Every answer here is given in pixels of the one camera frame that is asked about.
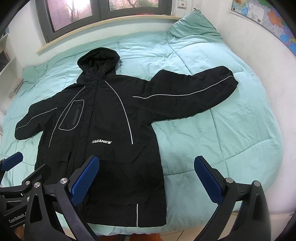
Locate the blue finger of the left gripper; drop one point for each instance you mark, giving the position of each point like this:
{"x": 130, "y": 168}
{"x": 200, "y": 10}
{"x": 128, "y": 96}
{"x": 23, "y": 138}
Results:
{"x": 10, "y": 162}
{"x": 41, "y": 175}

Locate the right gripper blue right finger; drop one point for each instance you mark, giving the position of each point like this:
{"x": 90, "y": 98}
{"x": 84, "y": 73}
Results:
{"x": 220, "y": 192}

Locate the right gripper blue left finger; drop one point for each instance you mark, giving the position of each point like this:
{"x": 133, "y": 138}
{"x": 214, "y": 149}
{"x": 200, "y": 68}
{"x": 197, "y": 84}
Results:
{"x": 70, "y": 192}

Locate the black hooded jacket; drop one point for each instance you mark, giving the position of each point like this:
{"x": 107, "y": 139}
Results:
{"x": 110, "y": 116}

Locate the mint green quilted duvet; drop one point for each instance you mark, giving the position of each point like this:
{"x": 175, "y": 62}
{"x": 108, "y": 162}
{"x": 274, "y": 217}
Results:
{"x": 240, "y": 137}

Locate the dark framed window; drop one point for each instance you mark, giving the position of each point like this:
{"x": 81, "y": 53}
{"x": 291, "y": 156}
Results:
{"x": 57, "y": 17}

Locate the wooden window sill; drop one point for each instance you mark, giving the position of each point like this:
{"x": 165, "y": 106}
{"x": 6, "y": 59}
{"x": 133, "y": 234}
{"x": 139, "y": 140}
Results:
{"x": 107, "y": 28}

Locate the colourful wall map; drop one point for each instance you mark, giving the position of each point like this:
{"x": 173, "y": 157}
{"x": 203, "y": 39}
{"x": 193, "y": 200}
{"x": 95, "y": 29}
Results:
{"x": 264, "y": 14}

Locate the white wall switch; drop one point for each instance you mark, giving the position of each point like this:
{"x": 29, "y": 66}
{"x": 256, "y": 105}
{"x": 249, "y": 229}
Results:
{"x": 182, "y": 4}

